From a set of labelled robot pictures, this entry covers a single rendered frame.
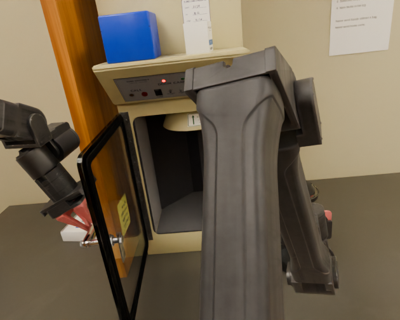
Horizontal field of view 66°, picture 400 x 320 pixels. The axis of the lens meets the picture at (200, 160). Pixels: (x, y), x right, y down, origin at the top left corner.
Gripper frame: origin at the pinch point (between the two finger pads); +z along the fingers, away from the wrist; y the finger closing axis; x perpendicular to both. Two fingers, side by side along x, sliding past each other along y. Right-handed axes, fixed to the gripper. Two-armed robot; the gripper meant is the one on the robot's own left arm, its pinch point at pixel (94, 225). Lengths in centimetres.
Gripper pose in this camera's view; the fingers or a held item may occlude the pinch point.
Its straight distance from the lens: 69.7
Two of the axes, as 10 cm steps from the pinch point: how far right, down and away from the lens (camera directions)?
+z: 5.1, 7.9, 3.4
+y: -8.6, 4.7, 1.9
